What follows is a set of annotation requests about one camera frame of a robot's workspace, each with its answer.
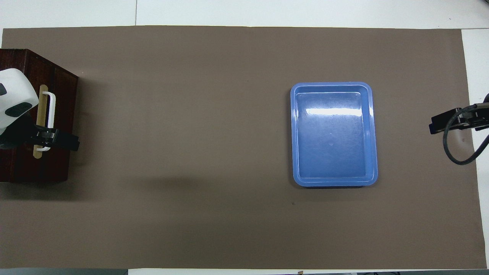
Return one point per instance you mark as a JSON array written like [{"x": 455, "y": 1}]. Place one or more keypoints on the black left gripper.
[{"x": 40, "y": 135}]

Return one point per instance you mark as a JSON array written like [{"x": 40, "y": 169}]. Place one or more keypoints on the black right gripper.
[{"x": 473, "y": 117}]

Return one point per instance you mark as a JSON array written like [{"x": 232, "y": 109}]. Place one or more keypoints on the dark wooden drawer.
[{"x": 63, "y": 114}]

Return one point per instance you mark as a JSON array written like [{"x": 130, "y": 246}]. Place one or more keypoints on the dark wooden cabinet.
[{"x": 15, "y": 61}]

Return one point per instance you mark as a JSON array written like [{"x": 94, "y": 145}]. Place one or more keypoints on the blue plastic tray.
[{"x": 332, "y": 145}]

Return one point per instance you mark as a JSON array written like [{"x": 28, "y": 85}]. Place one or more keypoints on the brown table mat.
[{"x": 191, "y": 133}]

